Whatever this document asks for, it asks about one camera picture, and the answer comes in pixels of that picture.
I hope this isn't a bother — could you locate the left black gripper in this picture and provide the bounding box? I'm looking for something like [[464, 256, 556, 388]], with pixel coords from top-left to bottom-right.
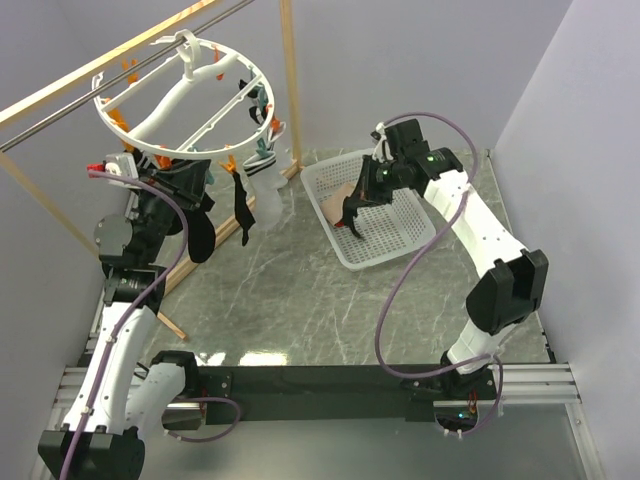
[[130, 156, 210, 263]]

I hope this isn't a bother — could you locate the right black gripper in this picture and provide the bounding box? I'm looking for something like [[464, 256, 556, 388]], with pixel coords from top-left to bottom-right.
[[346, 156, 404, 210]]

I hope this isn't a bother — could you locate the black beige red sock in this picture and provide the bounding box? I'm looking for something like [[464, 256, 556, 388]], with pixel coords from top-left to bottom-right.
[[320, 183, 366, 240]]

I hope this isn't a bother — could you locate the white round clip hanger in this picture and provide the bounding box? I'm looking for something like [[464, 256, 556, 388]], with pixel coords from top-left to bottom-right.
[[93, 30, 276, 160]]

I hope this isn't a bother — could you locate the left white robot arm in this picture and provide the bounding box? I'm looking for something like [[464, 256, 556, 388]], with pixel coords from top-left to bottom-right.
[[38, 154, 215, 479]]

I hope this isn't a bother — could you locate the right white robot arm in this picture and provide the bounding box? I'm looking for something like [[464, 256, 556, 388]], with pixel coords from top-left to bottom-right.
[[339, 112, 549, 399]]

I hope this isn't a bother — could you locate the white plastic mesh basket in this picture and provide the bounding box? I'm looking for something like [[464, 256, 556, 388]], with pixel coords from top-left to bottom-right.
[[301, 149, 436, 271]]

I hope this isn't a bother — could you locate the black striped sock at left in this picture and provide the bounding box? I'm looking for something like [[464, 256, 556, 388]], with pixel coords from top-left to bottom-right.
[[185, 194, 216, 264]]

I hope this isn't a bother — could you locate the white striped hanging sock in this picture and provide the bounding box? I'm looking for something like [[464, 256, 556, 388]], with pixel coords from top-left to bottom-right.
[[243, 152, 284, 231]]

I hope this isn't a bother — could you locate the metal hanging rod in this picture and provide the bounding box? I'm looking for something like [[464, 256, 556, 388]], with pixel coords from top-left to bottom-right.
[[0, 0, 251, 151]]

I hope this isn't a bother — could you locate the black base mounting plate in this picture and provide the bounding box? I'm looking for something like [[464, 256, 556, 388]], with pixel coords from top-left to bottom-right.
[[199, 365, 497, 422]]

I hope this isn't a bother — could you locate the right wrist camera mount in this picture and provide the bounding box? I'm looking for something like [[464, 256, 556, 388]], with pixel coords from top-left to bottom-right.
[[371, 122, 394, 163]]

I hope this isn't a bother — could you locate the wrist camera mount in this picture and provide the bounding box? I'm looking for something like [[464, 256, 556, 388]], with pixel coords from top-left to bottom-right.
[[86, 152, 139, 189], [371, 122, 394, 163]]

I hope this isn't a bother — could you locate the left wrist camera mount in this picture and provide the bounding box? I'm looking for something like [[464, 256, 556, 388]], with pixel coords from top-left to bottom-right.
[[86, 152, 139, 189]]

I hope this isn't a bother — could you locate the wooden rack frame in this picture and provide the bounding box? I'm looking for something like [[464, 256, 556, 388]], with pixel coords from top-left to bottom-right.
[[1, 1, 304, 341]]

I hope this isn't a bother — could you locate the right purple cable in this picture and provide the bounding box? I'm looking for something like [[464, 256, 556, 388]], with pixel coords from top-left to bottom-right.
[[374, 112, 504, 444]]

